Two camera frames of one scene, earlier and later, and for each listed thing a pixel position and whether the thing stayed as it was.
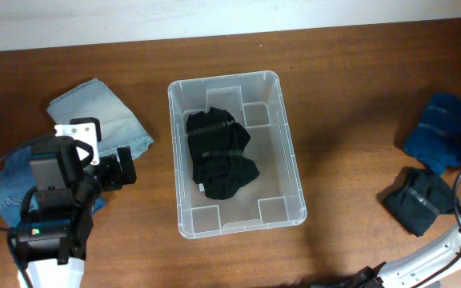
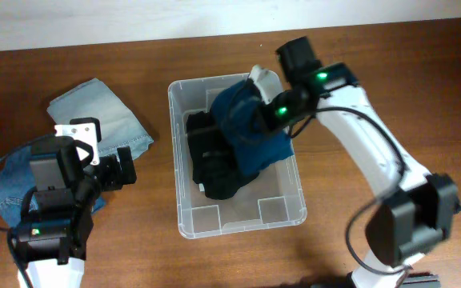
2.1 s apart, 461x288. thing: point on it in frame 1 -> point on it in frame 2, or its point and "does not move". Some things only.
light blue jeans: x=118 y=126 does not move
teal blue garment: x=443 y=129 -> x=253 y=145
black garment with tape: x=216 y=145 does not move
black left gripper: x=118 y=177 does not move
